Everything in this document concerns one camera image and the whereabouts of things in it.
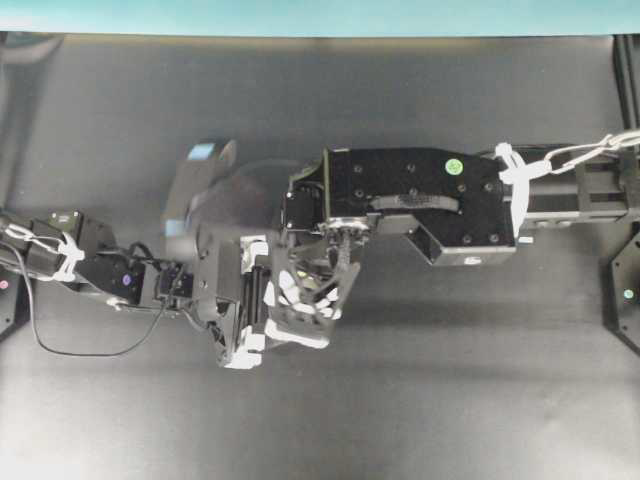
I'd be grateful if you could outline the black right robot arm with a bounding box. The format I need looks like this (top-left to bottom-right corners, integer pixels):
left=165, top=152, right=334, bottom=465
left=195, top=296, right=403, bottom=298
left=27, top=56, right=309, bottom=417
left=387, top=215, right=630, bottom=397
left=281, top=145, right=639, bottom=266

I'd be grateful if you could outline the white braided right cable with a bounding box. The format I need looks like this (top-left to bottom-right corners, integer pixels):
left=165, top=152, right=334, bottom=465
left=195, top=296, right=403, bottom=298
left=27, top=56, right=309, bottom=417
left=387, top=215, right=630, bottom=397
left=494, top=132, right=640, bottom=236

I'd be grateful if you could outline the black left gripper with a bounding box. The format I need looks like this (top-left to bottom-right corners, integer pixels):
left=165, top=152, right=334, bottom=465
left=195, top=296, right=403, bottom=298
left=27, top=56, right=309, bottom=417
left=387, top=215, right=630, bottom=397
left=194, top=227, right=329, bottom=370

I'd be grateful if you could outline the black aluminium frame rail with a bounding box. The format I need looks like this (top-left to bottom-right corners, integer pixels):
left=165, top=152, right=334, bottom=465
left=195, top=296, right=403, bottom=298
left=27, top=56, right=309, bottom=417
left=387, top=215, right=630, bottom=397
left=613, top=33, right=639, bottom=129

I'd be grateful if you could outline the thin black left cable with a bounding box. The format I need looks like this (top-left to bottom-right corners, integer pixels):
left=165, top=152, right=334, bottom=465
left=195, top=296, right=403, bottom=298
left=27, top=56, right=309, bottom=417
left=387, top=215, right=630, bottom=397
left=9, top=244, right=174, bottom=358

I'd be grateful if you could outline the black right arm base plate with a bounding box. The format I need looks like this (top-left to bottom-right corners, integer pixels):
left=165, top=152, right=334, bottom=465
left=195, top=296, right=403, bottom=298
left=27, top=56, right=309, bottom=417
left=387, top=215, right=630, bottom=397
left=605, top=232, right=639, bottom=356

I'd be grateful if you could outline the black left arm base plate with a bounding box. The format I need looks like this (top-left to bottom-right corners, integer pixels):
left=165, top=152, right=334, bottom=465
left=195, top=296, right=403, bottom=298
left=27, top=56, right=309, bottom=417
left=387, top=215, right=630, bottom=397
left=0, top=268, right=29, bottom=341

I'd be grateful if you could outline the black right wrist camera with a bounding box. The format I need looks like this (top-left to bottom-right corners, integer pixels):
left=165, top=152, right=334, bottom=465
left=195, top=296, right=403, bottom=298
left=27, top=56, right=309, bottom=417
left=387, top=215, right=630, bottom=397
left=406, top=224, right=516, bottom=267

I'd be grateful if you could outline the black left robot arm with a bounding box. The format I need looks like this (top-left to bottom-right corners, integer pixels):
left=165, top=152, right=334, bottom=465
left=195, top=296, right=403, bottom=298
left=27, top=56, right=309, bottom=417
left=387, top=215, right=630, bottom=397
left=1, top=207, right=350, bottom=370

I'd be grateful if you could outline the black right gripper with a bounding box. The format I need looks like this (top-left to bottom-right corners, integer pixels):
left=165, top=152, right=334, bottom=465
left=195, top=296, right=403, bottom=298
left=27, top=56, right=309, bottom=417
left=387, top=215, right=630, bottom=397
left=281, top=147, right=516, bottom=246

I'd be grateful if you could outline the teal backdrop sheet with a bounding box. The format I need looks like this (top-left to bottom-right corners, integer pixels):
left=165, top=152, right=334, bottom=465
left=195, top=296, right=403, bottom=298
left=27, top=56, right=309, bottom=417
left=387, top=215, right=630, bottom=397
left=1, top=1, right=639, bottom=37

